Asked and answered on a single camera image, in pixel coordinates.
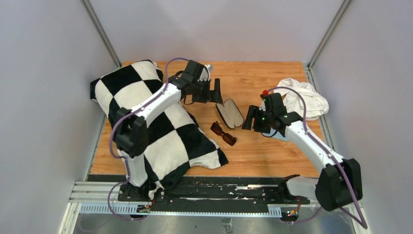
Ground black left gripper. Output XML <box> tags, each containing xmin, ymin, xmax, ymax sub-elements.
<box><xmin>191</xmin><ymin>78</ymin><xmax>223</xmax><ymax>104</ymax></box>

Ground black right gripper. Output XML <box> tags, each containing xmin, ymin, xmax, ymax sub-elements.
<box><xmin>243</xmin><ymin>105</ymin><xmax>274</xmax><ymax>134</ymax></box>

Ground black glasses case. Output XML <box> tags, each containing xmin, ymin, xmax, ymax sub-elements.
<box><xmin>216</xmin><ymin>98</ymin><xmax>244</xmax><ymax>129</ymax></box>

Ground tortoiseshell brown sunglasses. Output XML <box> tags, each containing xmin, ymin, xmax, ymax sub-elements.
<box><xmin>210</xmin><ymin>121</ymin><xmax>237</xmax><ymax>146</ymax></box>

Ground light blue cleaning cloth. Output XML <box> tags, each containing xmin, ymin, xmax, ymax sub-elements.
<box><xmin>270</xmin><ymin>129</ymin><xmax>289</xmax><ymax>142</ymax></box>

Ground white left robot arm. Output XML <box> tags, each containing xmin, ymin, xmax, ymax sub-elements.
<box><xmin>110</xmin><ymin>60</ymin><xmax>223</xmax><ymax>201</ymax></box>

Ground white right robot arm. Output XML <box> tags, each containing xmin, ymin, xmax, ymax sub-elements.
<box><xmin>242</xmin><ymin>93</ymin><xmax>363</xmax><ymax>211</ymax></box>

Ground black white checkered pillow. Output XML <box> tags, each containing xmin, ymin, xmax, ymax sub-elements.
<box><xmin>90</xmin><ymin>60</ymin><xmax>228</xmax><ymax>199</ymax></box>

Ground crumpled white cloth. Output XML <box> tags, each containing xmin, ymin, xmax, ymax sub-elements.
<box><xmin>274</xmin><ymin>78</ymin><xmax>329</xmax><ymax>121</ymax></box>

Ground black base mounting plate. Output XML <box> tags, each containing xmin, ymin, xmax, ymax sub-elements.
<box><xmin>117</xmin><ymin>176</ymin><xmax>310</xmax><ymax>213</ymax></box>

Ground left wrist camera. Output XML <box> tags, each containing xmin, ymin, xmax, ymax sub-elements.
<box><xmin>201</xmin><ymin>64</ymin><xmax>213</xmax><ymax>81</ymax></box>

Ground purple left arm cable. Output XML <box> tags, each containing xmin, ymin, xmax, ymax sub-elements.
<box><xmin>107</xmin><ymin>58</ymin><xmax>191</xmax><ymax>221</ymax></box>

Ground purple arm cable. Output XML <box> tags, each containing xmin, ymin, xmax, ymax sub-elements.
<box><xmin>107</xmin><ymin>58</ymin><xmax>191</xmax><ymax>221</ymax></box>
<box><xmin>263</xmin><ymin>86</ymin><xmax>369</xmax><ymax>230</ymax></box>

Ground aluminium frame rail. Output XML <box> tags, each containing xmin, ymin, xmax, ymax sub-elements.
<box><xmin>59</xmin><ymin>175</ymin><xmax>371</xmax><ymax>234</ymax></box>

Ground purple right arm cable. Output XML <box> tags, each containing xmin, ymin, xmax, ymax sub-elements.
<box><xmin>263</xmin><ymin>86</ymin><xmax>369</xmax><ymax>230</ymax></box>

